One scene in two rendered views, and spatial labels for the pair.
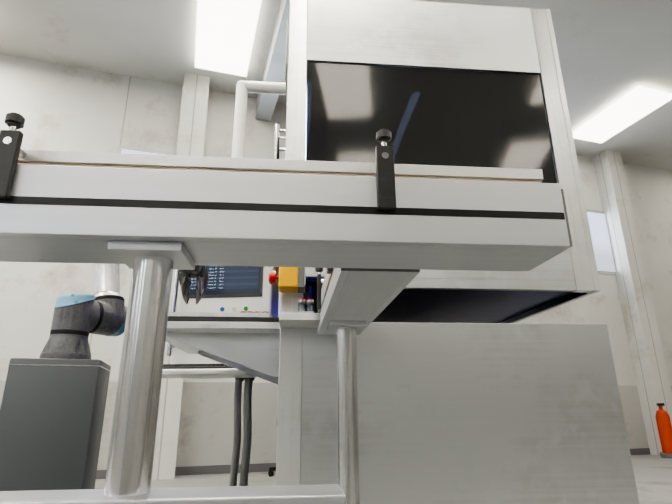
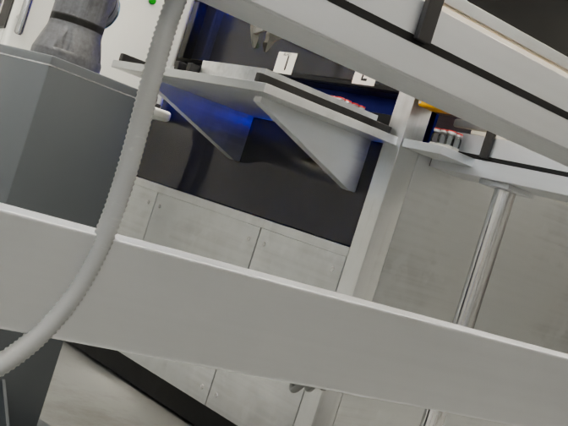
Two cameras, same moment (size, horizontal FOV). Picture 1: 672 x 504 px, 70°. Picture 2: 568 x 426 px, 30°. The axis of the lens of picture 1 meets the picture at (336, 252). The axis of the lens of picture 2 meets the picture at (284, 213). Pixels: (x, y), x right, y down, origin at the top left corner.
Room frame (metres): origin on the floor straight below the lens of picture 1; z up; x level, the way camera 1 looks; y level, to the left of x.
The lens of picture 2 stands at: (-0.57, 1.65, 0.63)
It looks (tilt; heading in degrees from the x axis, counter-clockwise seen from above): 0 degrees down; 328
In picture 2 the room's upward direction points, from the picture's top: 18 degrees clockwise
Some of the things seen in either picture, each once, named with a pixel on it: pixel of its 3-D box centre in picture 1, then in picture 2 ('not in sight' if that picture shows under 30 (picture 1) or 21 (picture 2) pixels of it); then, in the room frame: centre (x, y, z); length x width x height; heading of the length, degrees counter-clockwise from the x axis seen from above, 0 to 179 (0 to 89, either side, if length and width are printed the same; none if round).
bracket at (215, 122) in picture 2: (240, 367); (193, 120); (1.98, 0.39, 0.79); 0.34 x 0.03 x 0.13; 95
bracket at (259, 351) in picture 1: (223, 354); (307, 145); (1.48, 0.34, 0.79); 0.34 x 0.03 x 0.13; 95
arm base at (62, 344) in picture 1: (67, 346); (71, 42); (1.62, 0.90, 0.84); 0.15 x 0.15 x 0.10
